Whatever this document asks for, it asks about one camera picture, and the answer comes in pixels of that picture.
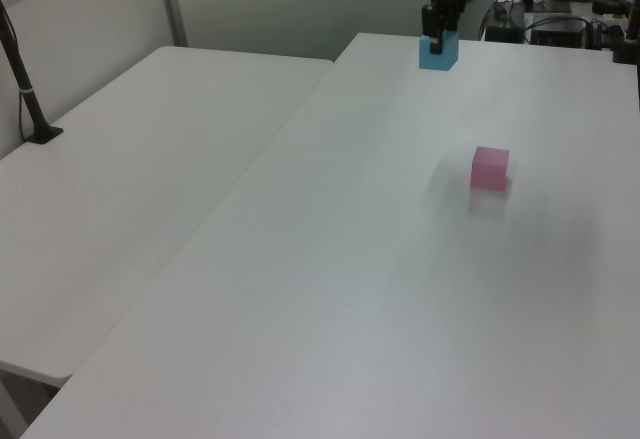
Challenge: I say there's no blue cube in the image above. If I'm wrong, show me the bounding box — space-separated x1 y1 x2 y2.
418 28 460 72

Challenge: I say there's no pink cube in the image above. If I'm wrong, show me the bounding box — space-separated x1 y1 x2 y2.
469 145 511 192

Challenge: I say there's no small black box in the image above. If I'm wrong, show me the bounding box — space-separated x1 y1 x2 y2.
485 24 522 44

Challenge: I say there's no large black box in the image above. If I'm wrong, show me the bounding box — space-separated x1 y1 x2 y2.
528 17 588 50

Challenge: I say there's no black table clamp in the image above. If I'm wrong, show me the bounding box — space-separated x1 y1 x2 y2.
611 0 640 66

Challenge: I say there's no black device with cables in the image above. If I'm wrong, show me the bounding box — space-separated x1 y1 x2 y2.
586 0 629 51

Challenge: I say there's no grey partition frame post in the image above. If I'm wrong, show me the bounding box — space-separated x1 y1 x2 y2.
153 0 190 48

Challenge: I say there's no black camera stand pole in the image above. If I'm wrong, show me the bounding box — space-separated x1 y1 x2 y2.
0 0 65 146

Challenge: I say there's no thin black cable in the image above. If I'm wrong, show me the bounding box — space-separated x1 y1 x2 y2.
0 6 32 141

